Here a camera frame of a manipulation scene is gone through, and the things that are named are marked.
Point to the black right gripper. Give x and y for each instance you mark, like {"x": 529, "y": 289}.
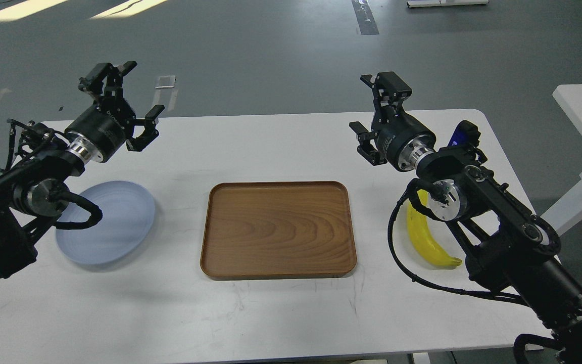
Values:
{"x": 400, "y": 139}

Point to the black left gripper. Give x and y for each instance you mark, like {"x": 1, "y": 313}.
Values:
{"x": 99, "y": 132}

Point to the light blue plate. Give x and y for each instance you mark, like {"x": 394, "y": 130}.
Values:
{"x": 129, "y": 212}

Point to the yellow banana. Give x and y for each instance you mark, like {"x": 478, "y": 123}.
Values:
{"x": 424, "y": 244}

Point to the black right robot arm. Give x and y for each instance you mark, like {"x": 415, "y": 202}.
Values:
{"x": 510, "y": 251}

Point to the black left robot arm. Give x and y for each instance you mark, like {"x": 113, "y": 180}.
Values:
{"x": 34, "y": 196}

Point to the white floor plate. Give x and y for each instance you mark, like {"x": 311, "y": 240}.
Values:
{"x": 165, "y": 82}

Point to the white furniture base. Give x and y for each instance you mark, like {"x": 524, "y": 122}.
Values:
{"x": 444, "y": 3}

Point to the brown wooden tray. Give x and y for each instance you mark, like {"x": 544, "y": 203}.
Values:
{"x": 278, "y": 230}

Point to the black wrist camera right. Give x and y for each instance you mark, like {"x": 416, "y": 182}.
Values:
{"x": 465, "y": 133}

